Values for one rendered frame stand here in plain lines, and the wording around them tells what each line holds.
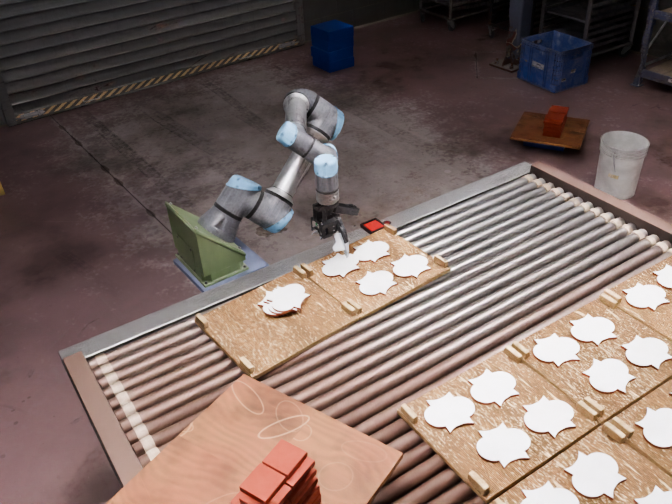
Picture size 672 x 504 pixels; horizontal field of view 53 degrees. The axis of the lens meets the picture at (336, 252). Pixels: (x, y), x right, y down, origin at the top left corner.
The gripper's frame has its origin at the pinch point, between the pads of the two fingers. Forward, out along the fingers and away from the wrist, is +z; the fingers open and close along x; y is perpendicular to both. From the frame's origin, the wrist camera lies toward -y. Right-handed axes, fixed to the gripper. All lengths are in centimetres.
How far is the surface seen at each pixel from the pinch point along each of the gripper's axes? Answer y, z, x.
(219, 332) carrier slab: 49.1, 8.8, 2.7
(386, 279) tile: -8.4, 8.0, 17.1
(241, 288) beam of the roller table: 30.8, 11.0, -14.8
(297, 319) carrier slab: 26.5, 8.8, 13.7
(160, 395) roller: 75, 11, 13
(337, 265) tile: -0.3, 7.7, 0.1
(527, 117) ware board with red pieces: -298, 91, -150
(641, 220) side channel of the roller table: -105, 8, 52
